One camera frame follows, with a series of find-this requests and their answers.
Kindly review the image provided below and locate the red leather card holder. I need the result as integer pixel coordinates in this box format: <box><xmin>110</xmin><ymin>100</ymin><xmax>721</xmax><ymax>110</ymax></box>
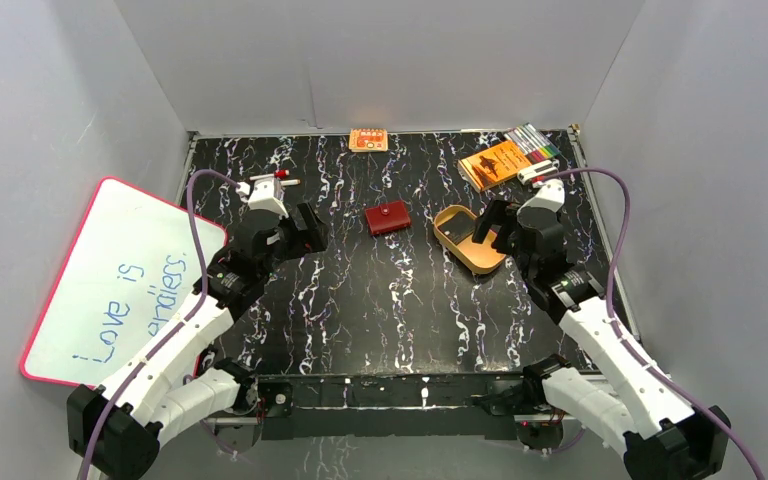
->
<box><xmin>365</xmin><ymin>201</ymin><xmax>412</xmax><ymax>236</ymax></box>

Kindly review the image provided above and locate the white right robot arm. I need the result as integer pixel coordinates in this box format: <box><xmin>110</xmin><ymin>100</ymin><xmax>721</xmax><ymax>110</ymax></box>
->
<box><xmin>472</xmin><ymin>200</ymin><xmax>729</xmax><ymax>479</ymax></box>

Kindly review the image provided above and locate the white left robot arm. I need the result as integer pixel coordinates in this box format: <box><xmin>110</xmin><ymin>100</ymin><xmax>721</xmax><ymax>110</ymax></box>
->
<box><xmin>67</xmin><ymin>202</ymin><xmax>328</xmax><ymax>479</ymax></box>

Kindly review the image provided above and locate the black card in tray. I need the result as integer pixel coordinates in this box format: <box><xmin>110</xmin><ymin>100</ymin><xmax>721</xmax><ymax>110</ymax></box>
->
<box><xmin>439</xmin><ymin>213</ymin><xmax>475</xmax><ymax>245</ymax></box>

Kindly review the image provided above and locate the yellow oval tray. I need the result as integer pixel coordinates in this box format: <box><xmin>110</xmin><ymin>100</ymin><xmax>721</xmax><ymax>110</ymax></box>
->
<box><xmin>433</xmin><ymin>205</ymin><xmax>506</xmax><ymax>275</ymax></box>

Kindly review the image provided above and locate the orange book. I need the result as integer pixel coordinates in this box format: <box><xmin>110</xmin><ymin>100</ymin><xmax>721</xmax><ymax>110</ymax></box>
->
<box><xmin>457</xmin><ymin>140</ymin><xmax>532</xmax><ymax>193</ymax></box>

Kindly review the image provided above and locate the red capped marker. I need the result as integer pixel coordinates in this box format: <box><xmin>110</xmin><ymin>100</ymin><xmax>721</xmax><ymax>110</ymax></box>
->
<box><xmin>249</xmin><ymin>169</ymin><xmax>289</xmax><ymax>182</ymax></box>

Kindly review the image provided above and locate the white whiteboard eraser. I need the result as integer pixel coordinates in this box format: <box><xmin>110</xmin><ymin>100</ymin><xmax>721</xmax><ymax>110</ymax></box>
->
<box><xmin>517</xmin><ymin>160</ymin><xmax>558</xmax><ymax>185</ymax></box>

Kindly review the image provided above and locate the pack of coloured markers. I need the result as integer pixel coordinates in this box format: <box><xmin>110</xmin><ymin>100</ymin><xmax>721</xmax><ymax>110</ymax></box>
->
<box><xmin>504</xmin><ymin>123</ymin><xmax>560</xmax><ymax>164</ymax></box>

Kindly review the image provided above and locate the small orange notepad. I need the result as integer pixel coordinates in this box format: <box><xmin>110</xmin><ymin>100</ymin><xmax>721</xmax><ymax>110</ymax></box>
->
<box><xmin>348</xmin><ymin>128</ymin><xmax>388</xmax><ymax>152</ymax></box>

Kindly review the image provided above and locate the pink framed whiteboard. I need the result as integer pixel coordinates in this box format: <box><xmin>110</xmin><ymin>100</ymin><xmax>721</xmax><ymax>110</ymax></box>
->
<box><xmin>19</xmin><ymin>177</ymin><xmax>227</xmax><ymax>385</ymax></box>

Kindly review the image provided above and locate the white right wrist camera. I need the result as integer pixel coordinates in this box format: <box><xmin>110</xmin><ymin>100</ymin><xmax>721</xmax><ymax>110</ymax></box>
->
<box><xmin>523</xmin><ymin>179</ymin><xmax>565</xmax><ymax>213</ymax></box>

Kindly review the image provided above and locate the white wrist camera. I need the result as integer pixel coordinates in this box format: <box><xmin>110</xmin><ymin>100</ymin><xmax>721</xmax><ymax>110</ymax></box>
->
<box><xmin>235</xmin><ymin>176</ymin><xmax>289</xmax><ymax>218</ymax></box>
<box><xmin>523</xmin><ymin>179</ymin><xmax>565</xmax><ymax>213</ymax></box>

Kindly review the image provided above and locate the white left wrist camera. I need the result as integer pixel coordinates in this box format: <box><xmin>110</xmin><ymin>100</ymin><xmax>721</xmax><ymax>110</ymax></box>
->
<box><xmin>235</xmin><ymin>176</ymin><xmax>289</xmax><ymax>218</ymax></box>

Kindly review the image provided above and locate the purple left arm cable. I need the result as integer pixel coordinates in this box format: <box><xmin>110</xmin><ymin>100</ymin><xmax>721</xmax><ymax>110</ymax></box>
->
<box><xmin>76</xmin><ymin>168</ymin><xmax>246</xmax><ymax>480</ymax></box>

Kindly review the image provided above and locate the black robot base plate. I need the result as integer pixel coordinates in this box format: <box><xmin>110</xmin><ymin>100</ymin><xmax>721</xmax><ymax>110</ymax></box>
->
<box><xmin>191</xmin><ymin>357</ymin><xmax>587</xmax><ymax>455</ymax></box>

